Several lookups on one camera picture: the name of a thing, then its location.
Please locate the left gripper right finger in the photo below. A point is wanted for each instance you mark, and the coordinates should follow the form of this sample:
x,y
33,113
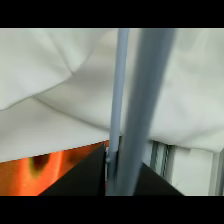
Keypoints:
x,y
155,185

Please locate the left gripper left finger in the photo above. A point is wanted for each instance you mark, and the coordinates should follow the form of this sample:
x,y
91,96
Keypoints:
x,y
83,178

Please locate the white garment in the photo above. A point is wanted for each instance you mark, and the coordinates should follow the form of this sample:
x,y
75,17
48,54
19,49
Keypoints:
x,y
60,100

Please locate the silver frame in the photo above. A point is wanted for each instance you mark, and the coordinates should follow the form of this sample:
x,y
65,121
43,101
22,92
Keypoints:
x,y
166,160

